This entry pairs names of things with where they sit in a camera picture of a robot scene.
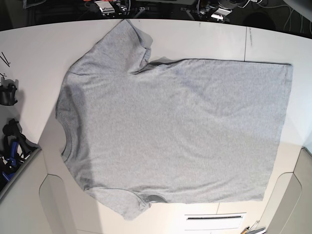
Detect grey T-shirt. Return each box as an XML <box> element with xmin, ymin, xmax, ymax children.
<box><xmin>56</xmin><ymin>20</ymin><xmax>293</xmax><ymax>220</ymax></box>

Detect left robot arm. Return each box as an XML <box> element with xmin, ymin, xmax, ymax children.
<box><xmin>180</xmin><ymin>0</ymin><xmax>249</xmax><ymax>23</ymax></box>

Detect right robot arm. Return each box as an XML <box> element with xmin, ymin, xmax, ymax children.
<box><xmin>84</xmin><ymin>0</ymin><xmax>132</xmax><ymax>18</ymax></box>

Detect black and blue tool pile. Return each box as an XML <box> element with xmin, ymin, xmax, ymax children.
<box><xmin>0</xmin><ymin>118</ymin><xmax>38</xmax><ymax>184</ymax></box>

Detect pens at bottom edge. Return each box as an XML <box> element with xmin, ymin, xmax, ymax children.
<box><xmin>241</xmin><ymin>220</ymin><xmax>266</xmax><ymax>234</ymax></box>

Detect black cup holder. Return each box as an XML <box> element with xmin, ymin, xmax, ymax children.
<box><xmin>0</xmin><ymin>77</ymin><xmax>18</xmax><ymax>106</ymax></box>

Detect black thin sticks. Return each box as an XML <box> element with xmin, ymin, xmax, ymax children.
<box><xmin>0</xmin><ymin>52</ymin><xmax>10</xmax><ymax>67</ymax></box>

